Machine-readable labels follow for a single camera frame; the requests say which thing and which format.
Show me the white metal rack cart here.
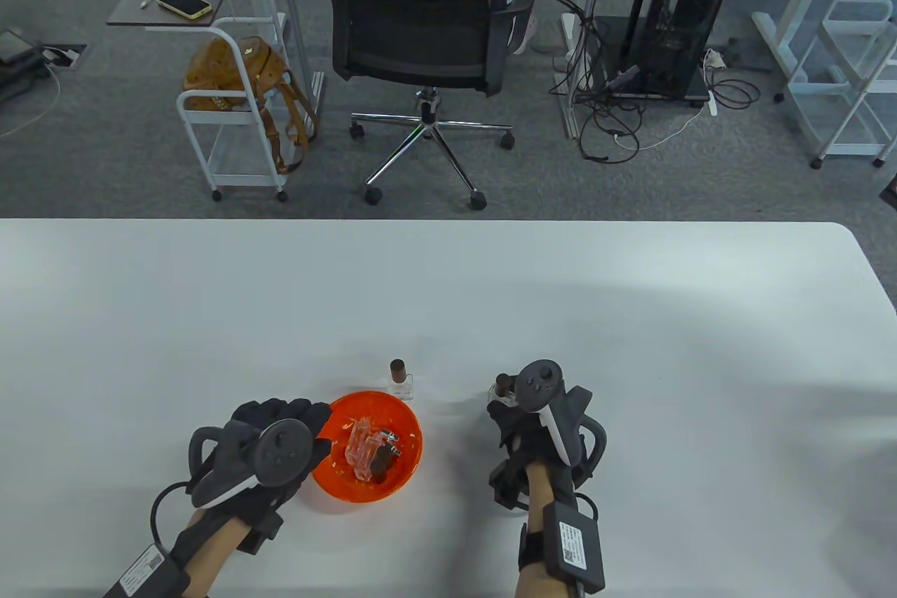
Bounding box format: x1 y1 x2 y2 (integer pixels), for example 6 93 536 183
783 0 897 170

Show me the black wrist sensor box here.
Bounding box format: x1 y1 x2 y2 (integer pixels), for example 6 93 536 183
542 500 607 595
104 542 190 598

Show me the dark grey tracking controller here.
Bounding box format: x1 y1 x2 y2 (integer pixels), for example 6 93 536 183
188 419 314 509
516 360 609 487

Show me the person's left hand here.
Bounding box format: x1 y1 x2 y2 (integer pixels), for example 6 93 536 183
188 398 334 555

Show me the black device on floor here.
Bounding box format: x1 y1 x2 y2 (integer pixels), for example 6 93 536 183
0 29 43 101

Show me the orange glossy bowl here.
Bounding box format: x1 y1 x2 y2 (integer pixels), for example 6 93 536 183
308 390 424 504

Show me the white wheeled side table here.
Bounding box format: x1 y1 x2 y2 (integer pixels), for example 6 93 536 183
107 0 289 203

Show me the smartphone in yellow case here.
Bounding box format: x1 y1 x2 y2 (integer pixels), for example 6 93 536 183
156 0 213 20

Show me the black computer stand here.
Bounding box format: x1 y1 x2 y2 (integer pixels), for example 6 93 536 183
580 13 710 102

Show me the person's left forearm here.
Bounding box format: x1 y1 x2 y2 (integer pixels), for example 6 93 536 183
172 510 253 598

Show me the black mesh office chair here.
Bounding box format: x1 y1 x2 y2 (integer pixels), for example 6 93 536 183
320 0 544 211

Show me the white power strip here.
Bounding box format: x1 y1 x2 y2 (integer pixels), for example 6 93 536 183
703 49 721 116

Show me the black cable bundle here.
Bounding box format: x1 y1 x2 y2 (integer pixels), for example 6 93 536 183
536 0 762 164

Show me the clear glass perfume bottle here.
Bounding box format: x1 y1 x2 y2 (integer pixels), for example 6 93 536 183
488 374 519 409
349 447 379 483
388 359 415 401
345 418 383 466

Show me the person's right hand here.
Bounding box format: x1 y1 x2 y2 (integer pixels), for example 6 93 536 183
487 374 609 511

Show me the person's right forearm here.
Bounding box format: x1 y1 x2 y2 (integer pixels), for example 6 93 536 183
517 465 582 598

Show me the brown leather backpack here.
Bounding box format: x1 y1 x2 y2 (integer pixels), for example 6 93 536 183
184 36 320 176

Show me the black computer tower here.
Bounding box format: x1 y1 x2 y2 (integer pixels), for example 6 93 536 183
641 0 738 97

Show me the floor socket box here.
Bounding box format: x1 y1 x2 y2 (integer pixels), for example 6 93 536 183
39 43 88 71

